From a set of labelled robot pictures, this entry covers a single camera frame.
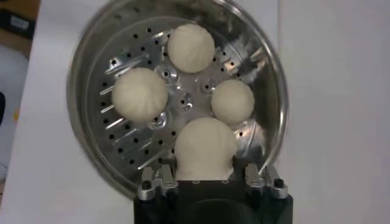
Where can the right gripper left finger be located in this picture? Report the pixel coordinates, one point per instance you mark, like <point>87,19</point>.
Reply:
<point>158,182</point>

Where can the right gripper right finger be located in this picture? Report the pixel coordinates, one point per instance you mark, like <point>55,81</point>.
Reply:
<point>268,182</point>

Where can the white steamed baozi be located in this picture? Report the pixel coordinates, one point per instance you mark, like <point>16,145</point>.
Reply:
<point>232,102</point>
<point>191,48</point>
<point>204,146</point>
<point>139,95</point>

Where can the stainless steel steamer basket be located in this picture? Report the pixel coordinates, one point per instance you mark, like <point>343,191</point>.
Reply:
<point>189,82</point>

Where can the black box with label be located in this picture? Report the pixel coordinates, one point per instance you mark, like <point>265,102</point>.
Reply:
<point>15,22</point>

